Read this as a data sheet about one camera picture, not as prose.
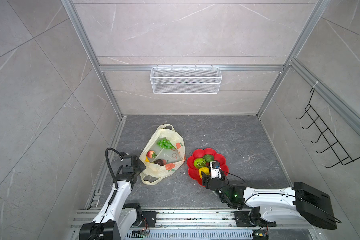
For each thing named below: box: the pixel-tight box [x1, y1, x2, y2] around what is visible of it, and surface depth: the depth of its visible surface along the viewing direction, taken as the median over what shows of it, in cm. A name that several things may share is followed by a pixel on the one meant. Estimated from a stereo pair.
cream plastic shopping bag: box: [139, 124, 186, 185], surface depth 93 cm
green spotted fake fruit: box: [193, 158, 206, 169], surface depth 89 cm
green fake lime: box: [203, 154, 215, 163], surface depth 92 cm
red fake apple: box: [146, 150, 157, 159], surface depth 95 cm
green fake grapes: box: [157, 138, 176, 150], surface depth 100 cm
